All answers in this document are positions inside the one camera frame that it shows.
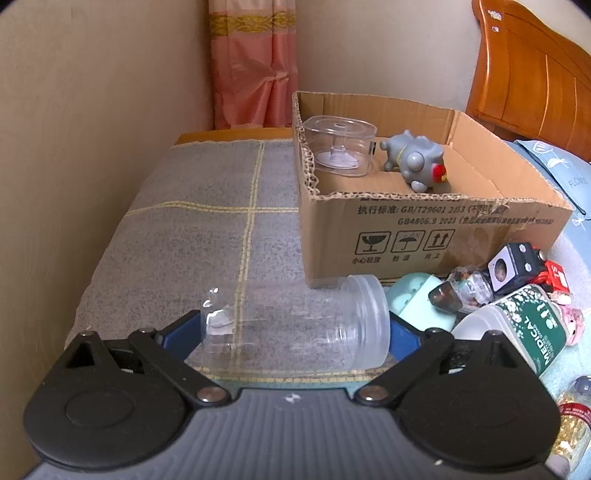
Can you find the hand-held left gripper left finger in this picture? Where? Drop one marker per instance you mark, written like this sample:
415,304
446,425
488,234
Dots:
184,330

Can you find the grey teal checked mat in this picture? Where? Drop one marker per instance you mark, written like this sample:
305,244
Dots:
194,230

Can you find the wooden bed headboard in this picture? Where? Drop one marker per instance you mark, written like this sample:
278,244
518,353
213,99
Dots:
526,69

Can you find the white bottle green label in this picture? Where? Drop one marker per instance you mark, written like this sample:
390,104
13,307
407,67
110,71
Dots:
517,323

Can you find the pink toy figure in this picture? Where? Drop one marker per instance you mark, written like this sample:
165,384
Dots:
570,321

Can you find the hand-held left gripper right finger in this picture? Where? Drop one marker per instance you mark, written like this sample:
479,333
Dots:
402,336

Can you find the cardboard box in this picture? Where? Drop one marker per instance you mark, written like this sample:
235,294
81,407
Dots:
415,230

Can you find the wooden bedside table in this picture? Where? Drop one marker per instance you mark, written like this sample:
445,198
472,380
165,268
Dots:
231,135

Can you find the small boxy toy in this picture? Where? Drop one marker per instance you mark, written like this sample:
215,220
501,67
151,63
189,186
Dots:
517,267

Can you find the glass bottle of gold capsules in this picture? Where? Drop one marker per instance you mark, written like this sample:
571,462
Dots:
575,429

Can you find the pink curtain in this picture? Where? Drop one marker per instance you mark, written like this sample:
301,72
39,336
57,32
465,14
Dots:
251,69

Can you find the grey toy animal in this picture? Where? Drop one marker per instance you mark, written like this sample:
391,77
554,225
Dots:
413,159

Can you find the mint green case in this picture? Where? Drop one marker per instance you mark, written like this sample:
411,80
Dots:
411,295

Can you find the clear square plastic container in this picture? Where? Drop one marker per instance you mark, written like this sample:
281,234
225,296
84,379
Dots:
339,143

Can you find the clear plastic jar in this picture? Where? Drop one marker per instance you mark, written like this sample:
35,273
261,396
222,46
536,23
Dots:
300,332

